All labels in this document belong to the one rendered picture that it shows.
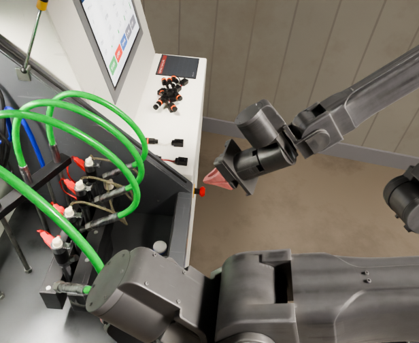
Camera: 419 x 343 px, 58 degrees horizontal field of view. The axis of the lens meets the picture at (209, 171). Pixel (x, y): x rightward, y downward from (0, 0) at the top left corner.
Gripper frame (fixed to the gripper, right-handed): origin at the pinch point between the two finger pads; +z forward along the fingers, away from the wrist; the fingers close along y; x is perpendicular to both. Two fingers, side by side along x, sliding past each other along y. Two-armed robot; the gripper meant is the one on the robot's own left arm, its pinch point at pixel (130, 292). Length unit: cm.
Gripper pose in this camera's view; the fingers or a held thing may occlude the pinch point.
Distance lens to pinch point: 53.6
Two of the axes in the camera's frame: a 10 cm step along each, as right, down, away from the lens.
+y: -6.1, 6.8, -4.2
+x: 6.1, 7.3, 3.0
